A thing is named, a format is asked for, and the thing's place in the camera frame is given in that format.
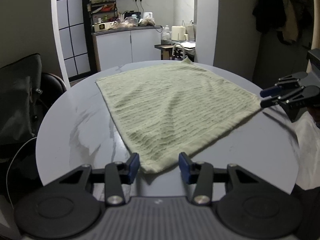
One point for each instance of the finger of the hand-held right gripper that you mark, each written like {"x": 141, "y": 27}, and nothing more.
{"x": 268, "y": 91}
{"x": 268, "y": 103}

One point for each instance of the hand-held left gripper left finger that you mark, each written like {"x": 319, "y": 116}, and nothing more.
{"x": 133, "y": 167}

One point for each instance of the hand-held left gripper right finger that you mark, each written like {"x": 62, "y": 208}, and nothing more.
{"x": 184, "y": 167}

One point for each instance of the pale yellow towel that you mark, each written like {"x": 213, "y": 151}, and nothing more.
{"x": 175, "y": 105}

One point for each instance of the white cloth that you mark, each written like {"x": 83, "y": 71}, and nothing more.
{"x": 308, "y": 155}

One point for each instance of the olive hanging jacket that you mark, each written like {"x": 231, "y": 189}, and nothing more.
{"x": 297, "y": 17}

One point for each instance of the black hanging jacket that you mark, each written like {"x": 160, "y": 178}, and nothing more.
{"x": 270, "y": 10}

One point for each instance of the cream air fryer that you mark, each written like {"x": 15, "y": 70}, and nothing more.
{"x": 178, "y": 32}

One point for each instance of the dark round chair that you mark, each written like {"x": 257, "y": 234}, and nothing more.
{"x": 53, "y": 85}

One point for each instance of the clear plastic bottle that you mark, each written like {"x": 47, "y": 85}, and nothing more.
{"x": 166, "y": 31}

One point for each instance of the white base cabinet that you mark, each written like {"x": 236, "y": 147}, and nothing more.
{"x": 115, "y": 47}

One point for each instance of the grey backpack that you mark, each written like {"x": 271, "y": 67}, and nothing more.
{"x": 17, "y": 100}

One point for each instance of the black framed glass door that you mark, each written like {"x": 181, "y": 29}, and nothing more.
{"x": 75, "y": 42}

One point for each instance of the cream countertop appliance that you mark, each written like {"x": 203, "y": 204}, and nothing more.
{"x": 101, "y": 26}

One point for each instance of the pile of plastic bags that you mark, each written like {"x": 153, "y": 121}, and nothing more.
{"x": 127, "y": 22}

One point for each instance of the black spice rack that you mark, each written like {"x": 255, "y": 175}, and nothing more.
{"x": 103, "y": 7}

